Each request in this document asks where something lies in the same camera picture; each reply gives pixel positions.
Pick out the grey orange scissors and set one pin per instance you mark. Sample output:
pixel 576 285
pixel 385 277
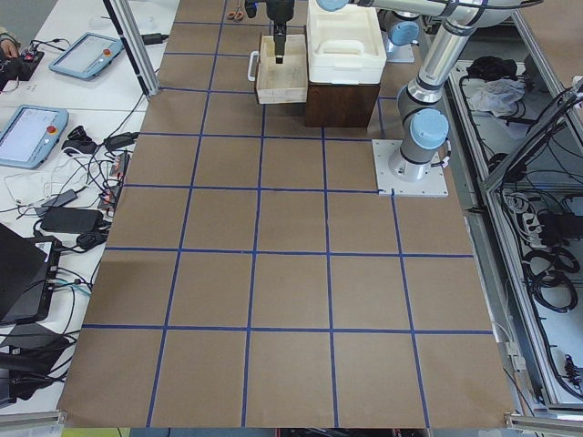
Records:
pixel 237 14

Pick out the wooden drawer with white handle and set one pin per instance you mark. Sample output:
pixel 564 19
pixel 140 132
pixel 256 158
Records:
pixel 285 83

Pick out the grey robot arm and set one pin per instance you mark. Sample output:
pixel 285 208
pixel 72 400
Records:
pixel 401 27
pixel 426 128

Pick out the white plastic tray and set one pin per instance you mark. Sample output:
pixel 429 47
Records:
pixel 345 47

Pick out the dark brown wooden cabinet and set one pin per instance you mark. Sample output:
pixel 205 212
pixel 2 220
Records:
pixel 329 105

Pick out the small black power adapter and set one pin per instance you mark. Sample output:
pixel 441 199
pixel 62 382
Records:
pixel 154 38

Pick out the blue teach pendant far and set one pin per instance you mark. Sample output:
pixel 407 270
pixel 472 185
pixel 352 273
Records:
pixel 88 56

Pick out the blue teach pendant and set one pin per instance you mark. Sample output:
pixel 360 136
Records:
pixel 88 56
pixel 30 135

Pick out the white crumpled cloth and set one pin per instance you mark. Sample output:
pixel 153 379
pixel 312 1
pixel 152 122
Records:
pixel 498 97

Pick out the brown paper table mat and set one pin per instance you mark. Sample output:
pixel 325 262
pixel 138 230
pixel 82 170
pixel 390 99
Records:
pixel 253 276

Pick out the blue teach pendant near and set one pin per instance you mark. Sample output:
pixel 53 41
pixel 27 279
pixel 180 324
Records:
pixel 30 135

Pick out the black power adapter brick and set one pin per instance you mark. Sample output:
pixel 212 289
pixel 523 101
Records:
pixel 71 220

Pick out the black laptop computer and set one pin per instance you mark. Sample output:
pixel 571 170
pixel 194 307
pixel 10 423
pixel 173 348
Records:
pixel 28 266

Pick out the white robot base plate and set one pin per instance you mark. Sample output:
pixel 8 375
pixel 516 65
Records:
pixel 395 176
pixel 399 51

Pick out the aluminium frame post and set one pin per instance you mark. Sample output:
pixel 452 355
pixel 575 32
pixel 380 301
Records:
pixel 120 13

